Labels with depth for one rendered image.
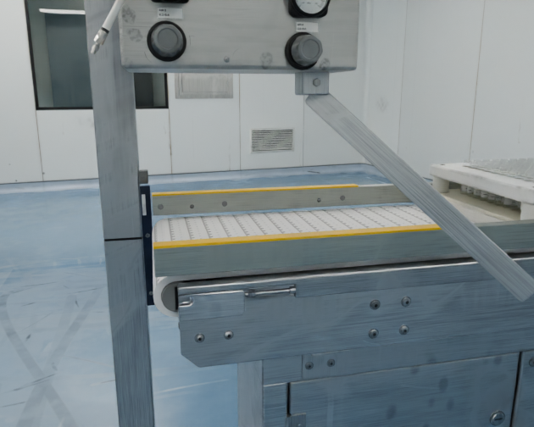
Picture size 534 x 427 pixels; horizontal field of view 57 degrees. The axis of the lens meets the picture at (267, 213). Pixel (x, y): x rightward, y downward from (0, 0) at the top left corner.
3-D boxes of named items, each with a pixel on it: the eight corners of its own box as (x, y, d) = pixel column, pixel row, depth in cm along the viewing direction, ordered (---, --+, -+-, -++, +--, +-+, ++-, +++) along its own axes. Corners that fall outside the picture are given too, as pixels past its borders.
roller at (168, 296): (161, 314, 53) (159, 285, 52) (158, 242, 78) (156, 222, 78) (193, 311, 54) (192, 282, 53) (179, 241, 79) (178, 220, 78)
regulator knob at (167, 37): (147, 59, 41) (144, 2, 40) (147, 61, 43) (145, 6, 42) (188, 60, 42) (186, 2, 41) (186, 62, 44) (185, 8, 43)
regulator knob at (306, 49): (292, 69, 43) (292, 17, 42) (284, 69, 46) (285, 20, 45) (328, 69, 44) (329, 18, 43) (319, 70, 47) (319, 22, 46)
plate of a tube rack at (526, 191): (532, 206, 62) (535, 190, 61) (427, 174, 85) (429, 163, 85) (686, 196, 67) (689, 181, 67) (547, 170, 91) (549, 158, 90)
